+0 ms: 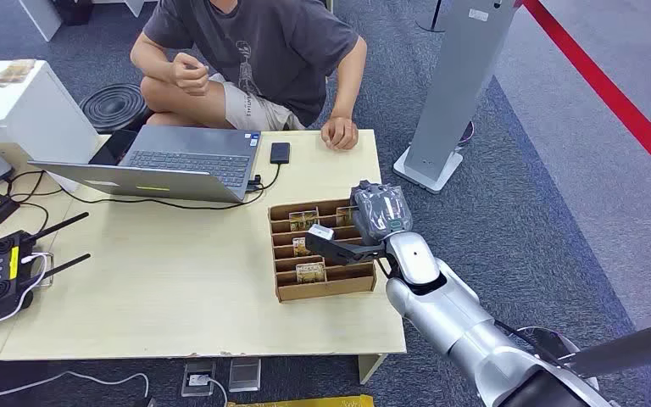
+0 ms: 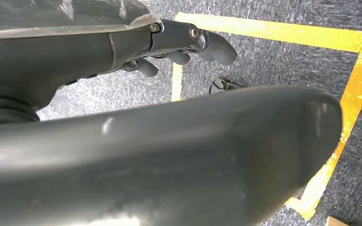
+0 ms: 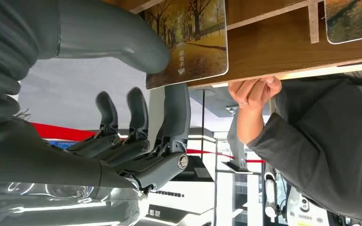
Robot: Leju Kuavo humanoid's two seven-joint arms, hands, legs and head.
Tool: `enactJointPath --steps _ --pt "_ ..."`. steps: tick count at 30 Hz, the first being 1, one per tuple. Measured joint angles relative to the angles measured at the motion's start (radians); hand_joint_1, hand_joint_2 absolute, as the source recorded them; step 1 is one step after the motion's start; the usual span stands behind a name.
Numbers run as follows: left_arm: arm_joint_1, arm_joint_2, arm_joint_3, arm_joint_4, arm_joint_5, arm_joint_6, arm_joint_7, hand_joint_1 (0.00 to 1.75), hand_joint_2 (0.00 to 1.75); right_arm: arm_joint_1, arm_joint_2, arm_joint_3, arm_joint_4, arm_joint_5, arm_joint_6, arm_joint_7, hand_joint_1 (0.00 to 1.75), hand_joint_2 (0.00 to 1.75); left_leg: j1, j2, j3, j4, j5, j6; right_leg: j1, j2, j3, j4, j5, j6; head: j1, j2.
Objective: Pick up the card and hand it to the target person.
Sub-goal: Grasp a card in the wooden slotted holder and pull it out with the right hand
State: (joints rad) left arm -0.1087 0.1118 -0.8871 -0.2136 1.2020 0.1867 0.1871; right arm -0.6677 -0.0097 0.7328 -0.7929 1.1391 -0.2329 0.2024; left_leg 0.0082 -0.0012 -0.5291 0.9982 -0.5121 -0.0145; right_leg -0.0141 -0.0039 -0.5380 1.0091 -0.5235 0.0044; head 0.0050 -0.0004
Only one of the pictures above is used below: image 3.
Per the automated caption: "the wooden card holder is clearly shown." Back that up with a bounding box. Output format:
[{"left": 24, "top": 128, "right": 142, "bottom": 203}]
[{"left": 102, "top": 0, "right": 362, "bottom": 89}]

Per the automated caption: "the person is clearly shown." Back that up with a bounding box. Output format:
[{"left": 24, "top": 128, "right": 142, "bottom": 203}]
[{"left": 247, "top": 69, "right": 362, "bottom": 225}]

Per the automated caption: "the red barrier belt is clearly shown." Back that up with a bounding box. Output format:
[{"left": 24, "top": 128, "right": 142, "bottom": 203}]
[{"left": 31, "top": 122, "right": 266, "bottom": 165}]

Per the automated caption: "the shiny silver robot shell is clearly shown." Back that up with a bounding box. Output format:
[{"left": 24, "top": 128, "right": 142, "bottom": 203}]
[{"left": 0, "top": 182, "right": 148, "bottom": 226}]

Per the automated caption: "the ribbed grey right arm sleeve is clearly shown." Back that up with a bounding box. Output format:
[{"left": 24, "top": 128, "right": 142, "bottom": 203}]
[{"left": 0, "top": 0, "right": 60, "bottom": 127}]

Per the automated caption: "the black sign board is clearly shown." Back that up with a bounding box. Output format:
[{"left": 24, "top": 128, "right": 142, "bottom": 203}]
[{"left": 145, "top": 204, "right": 214, "bottom": 226}]

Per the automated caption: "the black display plinth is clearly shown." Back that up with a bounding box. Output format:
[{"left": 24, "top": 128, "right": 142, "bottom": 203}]
[{"left": 170, "top": 155, "right": 215, "bottom": 184}]

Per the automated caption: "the black stanchion pole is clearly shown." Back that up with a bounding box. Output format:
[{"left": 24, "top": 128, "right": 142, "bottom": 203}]
[{"left": 194, "top": 89, "right": 215, "bottom": 157}]

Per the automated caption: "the grey angled stand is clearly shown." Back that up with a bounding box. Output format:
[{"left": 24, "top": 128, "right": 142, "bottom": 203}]
[{"left": 222, "top": 105, "right": 254, "bottom": 173}]

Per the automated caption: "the white machine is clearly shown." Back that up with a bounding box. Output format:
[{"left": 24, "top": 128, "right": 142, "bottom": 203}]
[{"left": 263, "top": 170, "right": 331, "bottom": 226}]

